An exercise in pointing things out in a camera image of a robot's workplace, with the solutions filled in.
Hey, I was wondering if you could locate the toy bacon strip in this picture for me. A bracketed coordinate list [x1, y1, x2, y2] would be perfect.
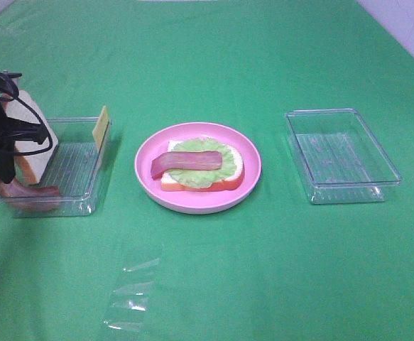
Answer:
[0, 178, 60, 212]
[150, 151, 222, 179]

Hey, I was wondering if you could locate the toy bread slice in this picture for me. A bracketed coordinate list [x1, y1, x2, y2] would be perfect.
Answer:
[4, 90, 58, 185]
[160, 139, 246, 192]

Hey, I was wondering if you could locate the green toy lettuce leaf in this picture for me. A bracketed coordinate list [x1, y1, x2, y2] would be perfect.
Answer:
[164, 137, 239, 189]

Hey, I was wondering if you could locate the clear left plastic tray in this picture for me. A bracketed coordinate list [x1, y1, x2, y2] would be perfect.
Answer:
[0, 117, 112, 218]

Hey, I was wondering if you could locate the clear plastic tray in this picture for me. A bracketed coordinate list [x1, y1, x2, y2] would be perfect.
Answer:
[285, 108, 402, 205]
[0, 117, 112, 218]

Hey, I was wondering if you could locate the yellow toy cheese slice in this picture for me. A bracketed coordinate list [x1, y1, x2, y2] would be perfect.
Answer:
[92, 105, 109, 151]

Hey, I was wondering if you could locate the clear plastic film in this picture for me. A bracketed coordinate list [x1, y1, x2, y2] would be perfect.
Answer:
[101, 245, 162, 340]

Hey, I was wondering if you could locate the pink round plate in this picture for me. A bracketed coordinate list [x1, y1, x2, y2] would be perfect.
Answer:
[134, 122, 262, 215]

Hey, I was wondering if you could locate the clear right plastic tray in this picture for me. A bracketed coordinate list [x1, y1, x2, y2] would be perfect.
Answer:
[285, 108, 402, 205]

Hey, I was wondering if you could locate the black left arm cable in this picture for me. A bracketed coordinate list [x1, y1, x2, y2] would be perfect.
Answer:
[0, 72, 54, 157]

